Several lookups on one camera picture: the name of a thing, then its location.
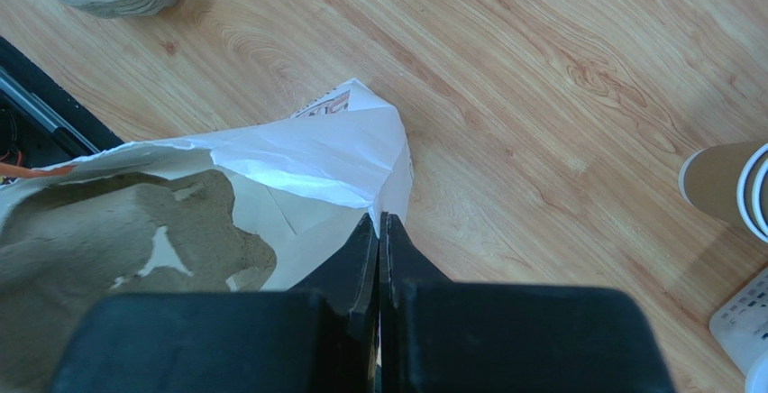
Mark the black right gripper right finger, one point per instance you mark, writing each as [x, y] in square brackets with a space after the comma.
[440, 335]

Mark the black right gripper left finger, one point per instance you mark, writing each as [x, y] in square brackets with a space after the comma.
[318, 336]

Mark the white paper takeout bag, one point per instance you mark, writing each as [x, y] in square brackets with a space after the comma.
[301, 183]

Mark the cardboard cup carrier single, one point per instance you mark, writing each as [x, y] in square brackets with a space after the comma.
[67, 246]

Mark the white plastic laundry basket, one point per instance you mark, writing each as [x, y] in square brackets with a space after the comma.
[740, 328]

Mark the stack of paper cups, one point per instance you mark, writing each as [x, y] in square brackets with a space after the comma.
[729, 182]

